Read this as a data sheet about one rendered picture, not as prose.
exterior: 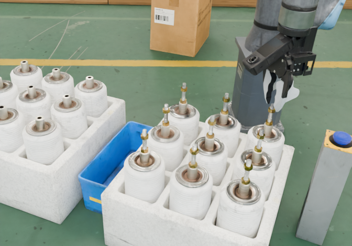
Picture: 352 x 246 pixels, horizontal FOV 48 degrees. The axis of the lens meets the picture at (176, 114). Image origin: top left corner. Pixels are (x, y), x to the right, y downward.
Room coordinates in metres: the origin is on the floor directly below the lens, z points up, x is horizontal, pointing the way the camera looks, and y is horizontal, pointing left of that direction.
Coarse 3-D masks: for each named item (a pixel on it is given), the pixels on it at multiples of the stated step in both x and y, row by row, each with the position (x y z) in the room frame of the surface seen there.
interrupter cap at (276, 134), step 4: (256, 128) 0.86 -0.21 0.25; (260, 128) 0.86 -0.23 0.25; (272, 128) 0.87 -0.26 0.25; (276, 128) 0.87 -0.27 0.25; (252, 132) 0.84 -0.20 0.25; (256, 132) 0.84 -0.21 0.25; (272, 132) 0.85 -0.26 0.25; (276, 132) 0.85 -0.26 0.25; (280, 132) 0.85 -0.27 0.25; (256, 136) 0.83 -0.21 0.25; (268, 136) 0.83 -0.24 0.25; (272, 136) 0.83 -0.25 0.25; (276, 136) 0.83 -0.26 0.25; (280, 136) 0.83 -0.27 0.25; (264, 140) 0.81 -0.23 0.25; (268, 140) 0.81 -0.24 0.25; (272, 140) 0.81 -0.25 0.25; (276, 140) 0.81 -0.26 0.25
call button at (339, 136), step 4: (336, 132) 0.75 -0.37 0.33; (340, 132) 0.75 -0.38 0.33; (344, 132) 0.76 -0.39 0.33; (336, 136) 0.74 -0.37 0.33; (340, 136) 0.74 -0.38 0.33; (344, 136) 0.74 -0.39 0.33; (348, 136) 0.74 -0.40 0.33; (336, 140) 0.73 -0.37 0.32; (340, 140) 0.73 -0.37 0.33; (344, 140) 0.73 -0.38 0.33; (348, 140) 0.73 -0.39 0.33; (344, 144) 0.73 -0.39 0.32
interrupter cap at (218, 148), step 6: (204, 138) 0.81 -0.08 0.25; (216, 138) 0.81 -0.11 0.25; (198, 144) 0.78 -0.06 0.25; (204, 144) 0.78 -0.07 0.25; (216, 144) 0.78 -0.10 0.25; (222, 144) 0.78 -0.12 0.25; (204, 150) 0.76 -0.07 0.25; (210, 150) 0.76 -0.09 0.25; (216, 150) 0.76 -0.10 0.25; (222, 150) 0.76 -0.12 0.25
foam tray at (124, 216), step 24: (240, 144) 0.88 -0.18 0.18; (288, 168) 0.80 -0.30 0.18; (120, 192) 0.70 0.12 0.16; (168, 192) 0.68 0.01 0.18; (216, 192) 0.69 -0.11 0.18; (120, 216) 0.65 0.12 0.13; (144, 216) 0.62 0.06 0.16; (168, 216) 0.61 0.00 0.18; (216, 216) 0.64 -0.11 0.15; (264, 216) 0.63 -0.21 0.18; (120, 240) 0.65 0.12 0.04; (144, 240) 0.62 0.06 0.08; (168, 240) 0.60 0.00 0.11; (192, 240) 0.58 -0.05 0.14; (216, 240) 0.56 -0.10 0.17; (240, 240) 0.56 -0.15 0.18; (264, 240) 0.56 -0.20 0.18
